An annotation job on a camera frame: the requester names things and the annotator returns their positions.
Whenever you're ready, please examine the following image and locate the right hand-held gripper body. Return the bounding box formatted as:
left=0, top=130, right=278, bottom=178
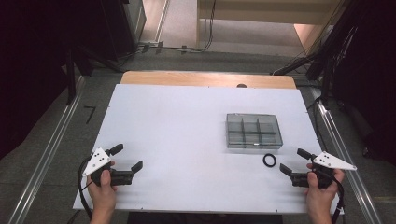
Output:
left=290, top=151, right=358, bottom=189

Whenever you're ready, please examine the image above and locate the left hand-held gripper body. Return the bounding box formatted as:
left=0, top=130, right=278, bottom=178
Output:
left=81, top=147, right=135, bottom=188

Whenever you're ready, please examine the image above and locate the black ring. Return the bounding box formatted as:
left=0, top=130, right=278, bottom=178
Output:
left=262, top=153, right=277, bottom=168

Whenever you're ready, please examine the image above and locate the clear plastic compartment box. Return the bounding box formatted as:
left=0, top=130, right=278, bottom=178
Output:
left=226, top=113, right=284, bottom=150

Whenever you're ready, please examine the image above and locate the person's left hand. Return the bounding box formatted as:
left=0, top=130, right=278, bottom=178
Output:
left=86, top=161, right=120, bottom=214

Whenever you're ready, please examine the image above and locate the person's right hand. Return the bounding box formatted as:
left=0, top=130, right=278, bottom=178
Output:
left=304, top=163, right=346, bottom=216

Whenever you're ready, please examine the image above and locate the white table board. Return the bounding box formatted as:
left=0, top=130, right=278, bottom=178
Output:
left=72, top=83, right=346, bottom=216

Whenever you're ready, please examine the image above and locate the black metal stand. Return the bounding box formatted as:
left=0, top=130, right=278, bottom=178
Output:
left=272, top=0, right=359, bottom=110
left=64, top=43, right=125, bottom=106

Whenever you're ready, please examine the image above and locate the dark curtain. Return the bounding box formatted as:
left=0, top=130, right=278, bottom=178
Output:
left=330, top=0, right=396, bottom=166
left=0, top=0, right=104, bottom=160

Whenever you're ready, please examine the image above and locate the dark cabinet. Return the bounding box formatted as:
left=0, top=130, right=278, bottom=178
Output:
left=99, top=0, right=148, bottom=62

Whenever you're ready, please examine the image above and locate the beige wooden platform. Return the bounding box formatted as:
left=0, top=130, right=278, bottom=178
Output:
left=196, top=0, right=340, bottom=26

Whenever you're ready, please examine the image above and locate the left hand-held gripper cable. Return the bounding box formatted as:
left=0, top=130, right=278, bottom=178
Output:
left=77, top=155, right=94, bottom=220

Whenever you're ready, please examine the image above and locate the hand-held gripper cable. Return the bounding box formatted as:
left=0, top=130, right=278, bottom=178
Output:
left=323, top=169, right=346, bottom=224
left=77, top=155, right=94, bottom=220

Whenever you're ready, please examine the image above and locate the right hand-held gripper cable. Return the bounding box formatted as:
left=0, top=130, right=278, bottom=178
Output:
left=323, top=169, right=346, bottom=224

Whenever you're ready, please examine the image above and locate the metal floor rail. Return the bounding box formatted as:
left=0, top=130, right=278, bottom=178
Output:
left=7, top=75, right=87, bottom=224
left=311, top=88, right=385, bottom=224

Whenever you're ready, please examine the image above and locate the black hanging floor cable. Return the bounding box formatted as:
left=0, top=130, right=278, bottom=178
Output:
left=136, top=0, right=218, bottom=54

